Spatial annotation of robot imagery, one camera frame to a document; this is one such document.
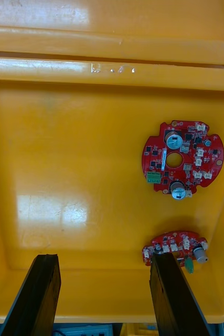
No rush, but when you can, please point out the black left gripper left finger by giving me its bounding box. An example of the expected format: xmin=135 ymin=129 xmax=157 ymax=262
xmin=0 ymin=253 xmax=62 ymax=336

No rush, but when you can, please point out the round red circuit board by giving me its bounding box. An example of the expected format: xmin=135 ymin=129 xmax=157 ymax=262
xmin=142 ymin=230 xmax=210 ymax=275
xmin=141 ymin=120 xmax=224 ymax=202

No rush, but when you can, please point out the yellow-orange plastic bin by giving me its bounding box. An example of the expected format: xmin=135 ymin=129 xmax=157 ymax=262
xmin=0 ymin=0 xmax=224 ymax=67
xmin=0 ymin=56 xmax=224 ymax=325

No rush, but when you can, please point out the grey metal box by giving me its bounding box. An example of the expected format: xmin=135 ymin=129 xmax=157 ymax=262
xmin=51 ymin=323 xmax=114 ymax=336

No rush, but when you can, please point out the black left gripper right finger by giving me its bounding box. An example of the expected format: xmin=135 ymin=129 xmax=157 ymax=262
xmin=148 ymin=251 xmax=214 ymax=336

